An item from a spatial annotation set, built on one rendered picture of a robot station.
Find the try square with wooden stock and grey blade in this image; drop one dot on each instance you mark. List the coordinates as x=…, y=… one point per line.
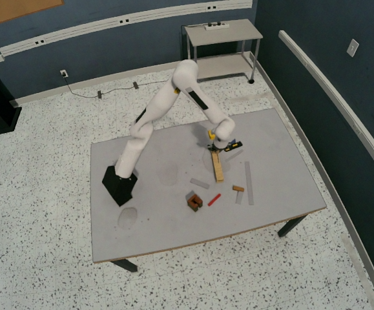
x=240, y=194

